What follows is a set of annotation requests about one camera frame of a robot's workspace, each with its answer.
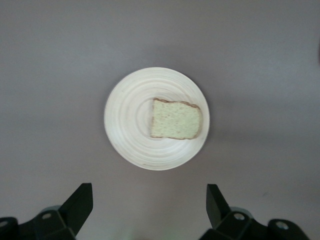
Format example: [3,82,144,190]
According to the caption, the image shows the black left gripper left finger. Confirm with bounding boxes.
[0,182,94,240]

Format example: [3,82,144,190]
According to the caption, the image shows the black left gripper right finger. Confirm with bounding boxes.
[199,183,310,240]

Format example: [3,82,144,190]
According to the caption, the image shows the brown toast slice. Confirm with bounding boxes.
[149,97,203,141]

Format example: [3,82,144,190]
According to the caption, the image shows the round wooden plate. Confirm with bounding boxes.
[103,66,209,172]

